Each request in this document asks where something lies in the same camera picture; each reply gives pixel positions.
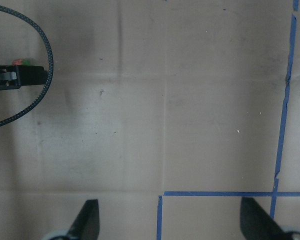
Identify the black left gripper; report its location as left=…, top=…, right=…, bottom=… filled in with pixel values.
left=0, top=65, right=48, bottom=91

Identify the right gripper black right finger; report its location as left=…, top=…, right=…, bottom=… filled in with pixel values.
left=240, top=197, right=300, bottom=240

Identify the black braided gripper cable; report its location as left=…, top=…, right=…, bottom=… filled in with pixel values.
left=0, top=2, right=54, bottom=131

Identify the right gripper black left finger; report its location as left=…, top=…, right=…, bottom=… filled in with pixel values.
left=43, top=199, right=100, bottom=240

